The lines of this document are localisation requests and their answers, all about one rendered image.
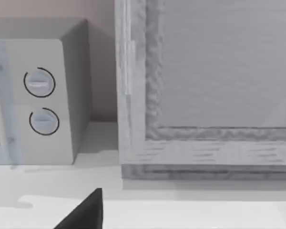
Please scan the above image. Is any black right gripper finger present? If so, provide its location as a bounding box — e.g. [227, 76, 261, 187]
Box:
[52, 187, 103, 229]

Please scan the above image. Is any pale round microwave knob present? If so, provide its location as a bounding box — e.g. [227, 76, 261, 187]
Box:
[23, 67, 56, 98]
[29, 107, 60, 136]

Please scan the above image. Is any pale microwave oven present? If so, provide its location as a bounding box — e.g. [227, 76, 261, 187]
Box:
[0, 18, 91, 166]

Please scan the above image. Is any pale blue microwave door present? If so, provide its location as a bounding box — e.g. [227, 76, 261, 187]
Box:
[0, 40, 23, 169]

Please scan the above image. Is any grey cabinet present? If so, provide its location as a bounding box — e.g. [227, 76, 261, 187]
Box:
[114, 0, 286, 189]

